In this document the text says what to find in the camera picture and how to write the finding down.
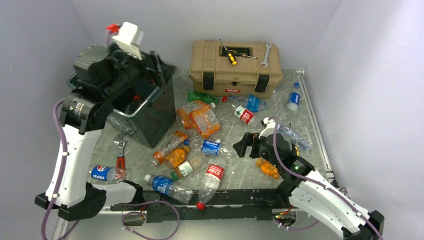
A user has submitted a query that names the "silver open-end wrench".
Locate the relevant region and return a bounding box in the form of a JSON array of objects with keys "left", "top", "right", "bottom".
[{"left": 260, "top": 43, "right": 273, "bottom": 68}]

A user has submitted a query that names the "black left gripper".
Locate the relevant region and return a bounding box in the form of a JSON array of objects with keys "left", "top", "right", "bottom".
[{"left": 103, "top": 44, "right": 179, "bottom": 99}]

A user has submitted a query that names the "crushed blue label bottle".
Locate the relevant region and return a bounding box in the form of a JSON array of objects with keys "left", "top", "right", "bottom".
[{"left": 232, "top": 94, "right": 268, "bottom": 113}]

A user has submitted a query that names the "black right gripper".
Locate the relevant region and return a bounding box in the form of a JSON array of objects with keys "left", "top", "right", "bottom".
[{"left": 233, "top": 131, "right": 280, "bottom": 168}]

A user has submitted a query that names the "yellow black screwdriver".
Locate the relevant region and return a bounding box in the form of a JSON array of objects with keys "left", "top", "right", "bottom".
[{"left": 219, "top": 39, "right": 237, "bottom": 66}]

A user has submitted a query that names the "blue label water bottle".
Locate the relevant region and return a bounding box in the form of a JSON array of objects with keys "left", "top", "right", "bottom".
[{"left": 144, "top": 174, "right": 194, "bottom": 204}]

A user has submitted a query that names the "clear bottle orange label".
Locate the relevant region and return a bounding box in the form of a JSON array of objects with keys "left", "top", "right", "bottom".
[{"left": 150, "top": 130, "right": 189, "bottom": 167}]

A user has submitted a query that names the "orange juice bottle right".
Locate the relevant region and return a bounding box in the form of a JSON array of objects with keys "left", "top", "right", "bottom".
[{"left": 255, "top": 158, "right": 281, "bottom": 180}]

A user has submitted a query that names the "tan plastic toolbox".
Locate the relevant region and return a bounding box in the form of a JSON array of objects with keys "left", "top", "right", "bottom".
[{"left": 188, "top": 40, "right": 283, "bottom": 99}]

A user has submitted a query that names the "dark green plastic bin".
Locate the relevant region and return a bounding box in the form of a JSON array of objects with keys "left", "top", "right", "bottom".
[{"left": 59, "top": 80, "right": 176, "bottom": 149}]

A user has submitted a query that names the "orange juice bottle gold cap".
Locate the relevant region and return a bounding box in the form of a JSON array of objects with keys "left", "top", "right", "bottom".
[{"left": 164, "top": 145, "right": 191, "bottom": 170}]

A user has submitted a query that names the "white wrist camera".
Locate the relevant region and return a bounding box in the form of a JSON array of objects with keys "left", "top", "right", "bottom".
[
  {"left": 106, "top": 21, "right": 145, "bottom": 60},
  {"left": 259, "top": 117, "right": 280, "bottom": 138}
]

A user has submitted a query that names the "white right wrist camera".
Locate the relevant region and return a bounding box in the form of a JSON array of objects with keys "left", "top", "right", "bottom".
[{"left": 259, "top": 117, "right": 280, "bottom": 138}]

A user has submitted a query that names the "blue label bottle far right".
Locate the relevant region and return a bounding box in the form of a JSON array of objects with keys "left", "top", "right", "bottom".
[{"left": 287, "top": 82, "right": 301, "bottom": 111}]

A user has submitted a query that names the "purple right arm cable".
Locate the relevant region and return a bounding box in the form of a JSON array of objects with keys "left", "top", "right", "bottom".
[{"left": 268, "top": 116, "right": 385, "bottom": 240}]

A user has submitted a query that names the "crushed orange label bottle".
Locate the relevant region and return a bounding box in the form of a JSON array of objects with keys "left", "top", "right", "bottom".
[{"left": 176, "top": 101, "right": 198, "bottom": 130}]

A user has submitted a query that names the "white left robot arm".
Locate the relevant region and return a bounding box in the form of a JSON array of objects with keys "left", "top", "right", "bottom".
[{"left": 34, "top": 43, "right": 177, "bottom": 221}]

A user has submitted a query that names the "red handle adjustable wrench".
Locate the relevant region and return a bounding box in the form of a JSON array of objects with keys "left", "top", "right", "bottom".
[{"left": 113, "top": 133, "right": 128, "bottom": 181}]

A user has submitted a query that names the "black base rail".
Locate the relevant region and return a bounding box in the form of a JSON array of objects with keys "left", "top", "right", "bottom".
[{"left": 109, "top": 180, "right": 309, "bottom": 223}]

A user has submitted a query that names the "thin dark screwdriver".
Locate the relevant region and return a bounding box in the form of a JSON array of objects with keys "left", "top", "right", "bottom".
[{"left": 229, "top": 50, "right": 258, "bottom": 59}]

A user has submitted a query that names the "large orange label bottle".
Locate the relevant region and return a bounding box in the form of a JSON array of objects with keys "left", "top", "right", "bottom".
[{"left": 188, "top": 101, "right": 221, "bottom": 139}]

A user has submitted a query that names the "clear bottle red label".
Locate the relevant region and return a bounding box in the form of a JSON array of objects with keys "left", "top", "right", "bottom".
[{"left": 196, "top": 157, "right": 226, "bottom": 211}]

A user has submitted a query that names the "crushed Pepsi bottle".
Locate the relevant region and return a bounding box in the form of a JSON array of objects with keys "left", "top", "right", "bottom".
[{"left": 183, "top": 138, "right": 234, "bottom": 158}]

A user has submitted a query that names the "purple cable loop front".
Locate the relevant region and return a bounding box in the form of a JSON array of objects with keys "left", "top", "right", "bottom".
[{"left": 121, "top": 200, "right": 180, "bottom": 240}]

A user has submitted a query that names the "green plastic bottle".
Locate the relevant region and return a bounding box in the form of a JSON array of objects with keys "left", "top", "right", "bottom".
[{"left": 187, "top": 91, "right": 219, "bottom": 104}]

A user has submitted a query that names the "small red cap bottle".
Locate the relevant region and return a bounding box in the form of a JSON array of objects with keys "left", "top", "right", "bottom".
[{"left": 132, "top": 95, "right": 145, "bottom": 108}]

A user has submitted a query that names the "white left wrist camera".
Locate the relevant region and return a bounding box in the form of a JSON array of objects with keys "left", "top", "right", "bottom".
[{"left": 106, "top": 21, "right": 145, "bottom": 60}]

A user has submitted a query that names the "clear bottle blue cap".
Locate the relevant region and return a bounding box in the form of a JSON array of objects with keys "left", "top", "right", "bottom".
[{"left": 277, "top": 124, "right": 310, "bottom": 151}]

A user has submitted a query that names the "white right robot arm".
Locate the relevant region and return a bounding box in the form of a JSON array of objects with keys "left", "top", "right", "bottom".
[{"left": 232, "top": 132, "right": 385, "bottom": 240}]

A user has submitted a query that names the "Pepsi bottle at left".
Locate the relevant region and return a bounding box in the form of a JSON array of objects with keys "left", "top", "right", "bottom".
[{"left": 89, "top": 165, "right": 117, "bottom": 183}]

